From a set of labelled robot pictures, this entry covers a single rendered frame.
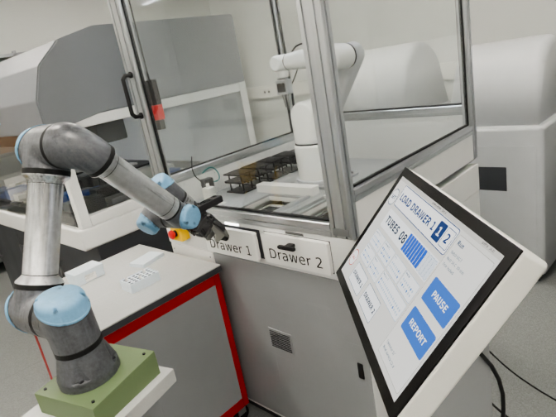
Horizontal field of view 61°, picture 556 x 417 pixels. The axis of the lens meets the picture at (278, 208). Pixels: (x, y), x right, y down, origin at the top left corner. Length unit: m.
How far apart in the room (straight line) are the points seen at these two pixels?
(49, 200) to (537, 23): 3.79
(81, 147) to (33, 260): 0.31
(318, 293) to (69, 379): 0.79
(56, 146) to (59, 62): 1.12
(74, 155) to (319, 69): 0.67
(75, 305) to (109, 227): 1.24
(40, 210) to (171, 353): 0.81
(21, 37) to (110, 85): 3.51
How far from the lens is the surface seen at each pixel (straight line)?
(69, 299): 1.23
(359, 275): 1.07
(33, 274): 1.35
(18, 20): 5.92
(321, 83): 1.34
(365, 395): 1.75
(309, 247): 1.52
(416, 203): 1.00
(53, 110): 2.31
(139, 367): 1.31
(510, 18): 4.44
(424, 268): 0.86
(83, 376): 1.29
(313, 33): 1.34
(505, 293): 0.71
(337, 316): 1.61
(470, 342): 0.73
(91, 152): 1.25
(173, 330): 1.87
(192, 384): 2.00
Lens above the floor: 1.49
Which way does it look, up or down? 17 degrees down
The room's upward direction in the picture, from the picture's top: 11 degrees counter-clockwise
